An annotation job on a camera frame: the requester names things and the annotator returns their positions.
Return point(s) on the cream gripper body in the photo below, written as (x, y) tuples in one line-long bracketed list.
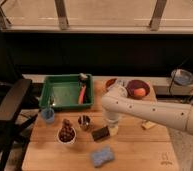
[(113, 129)]

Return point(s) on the black eraser block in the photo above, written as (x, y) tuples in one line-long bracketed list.
[(100, 133)]

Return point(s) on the blue sponge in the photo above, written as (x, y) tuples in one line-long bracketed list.
[(102, 156)]

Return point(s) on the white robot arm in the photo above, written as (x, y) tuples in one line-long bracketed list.
[(174, 115)]

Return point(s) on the small metal cup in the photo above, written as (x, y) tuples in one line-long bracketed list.
[(84, 122)]

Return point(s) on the yellow banana toy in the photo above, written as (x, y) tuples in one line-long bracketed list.
[(147, 125)]

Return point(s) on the orange fruit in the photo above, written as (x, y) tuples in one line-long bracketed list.
[(140, 92)]

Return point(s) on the white bowl of pinecones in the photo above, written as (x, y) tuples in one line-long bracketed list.
[(67, 134)]

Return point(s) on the orange bowl with cloth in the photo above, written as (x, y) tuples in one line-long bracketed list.
[(112, 82)]

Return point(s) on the maroon bowl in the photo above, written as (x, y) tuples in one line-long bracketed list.
[(135, 84)]

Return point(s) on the green plastic tray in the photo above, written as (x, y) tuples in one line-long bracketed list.
[(62, 92)]

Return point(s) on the blue plastic cup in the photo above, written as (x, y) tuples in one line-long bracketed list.
[(48, 115)]

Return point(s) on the black office chair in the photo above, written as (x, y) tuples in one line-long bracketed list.
[(10, 107)]

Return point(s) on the orange handled brush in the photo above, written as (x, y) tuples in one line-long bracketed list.
[(83, 78)]

